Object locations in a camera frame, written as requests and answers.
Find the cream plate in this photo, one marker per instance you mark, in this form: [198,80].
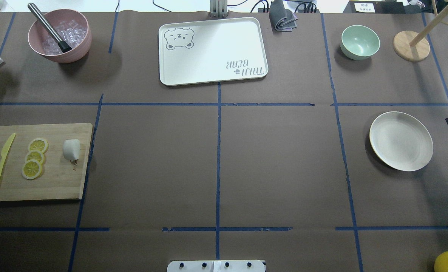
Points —
[401,141]

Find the cream bear tray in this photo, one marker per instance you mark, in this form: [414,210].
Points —
[211,51]

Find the white steamed bun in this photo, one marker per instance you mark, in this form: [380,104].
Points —
[71,149]

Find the folded grey cloth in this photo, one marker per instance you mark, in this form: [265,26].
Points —
[282,19]

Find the green bowl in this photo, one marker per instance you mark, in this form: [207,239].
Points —
[359,42]

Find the wooden cutting board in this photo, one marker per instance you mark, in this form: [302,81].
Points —
[60,179]

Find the black box with label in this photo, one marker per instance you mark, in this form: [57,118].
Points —
[374,7]

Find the lemon slice far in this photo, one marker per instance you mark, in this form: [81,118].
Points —
[40,144]

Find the lemon slice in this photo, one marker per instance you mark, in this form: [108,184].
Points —
[37,155]
[31,170]
[40,144]

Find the pink bowl with ice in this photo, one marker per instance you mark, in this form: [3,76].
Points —
[72,26]

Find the lemon slice middle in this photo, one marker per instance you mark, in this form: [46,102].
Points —
[37,155]

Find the lemon slice near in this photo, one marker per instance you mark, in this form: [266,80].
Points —
[31,170]

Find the wooden mug stand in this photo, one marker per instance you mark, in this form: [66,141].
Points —
[413,46]

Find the yellow plastic knife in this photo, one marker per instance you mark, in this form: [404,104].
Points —
[5,150]

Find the aluminium frame post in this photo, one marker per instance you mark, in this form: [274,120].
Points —
[219,8]

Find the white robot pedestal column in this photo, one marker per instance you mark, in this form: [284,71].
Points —
[217,266]

